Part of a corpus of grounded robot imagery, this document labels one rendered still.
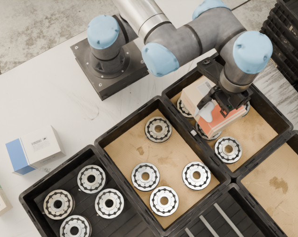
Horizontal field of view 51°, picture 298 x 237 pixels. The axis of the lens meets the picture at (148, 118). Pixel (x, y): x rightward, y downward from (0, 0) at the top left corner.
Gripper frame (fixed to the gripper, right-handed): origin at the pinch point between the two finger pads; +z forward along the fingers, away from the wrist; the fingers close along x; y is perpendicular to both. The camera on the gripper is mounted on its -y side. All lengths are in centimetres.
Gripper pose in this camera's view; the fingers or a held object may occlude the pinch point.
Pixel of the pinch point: (213, 102)
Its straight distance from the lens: 97.0
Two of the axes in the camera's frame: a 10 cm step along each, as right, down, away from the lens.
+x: 8.4, -5.1, 1.8
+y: 5.4, 8.0, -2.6
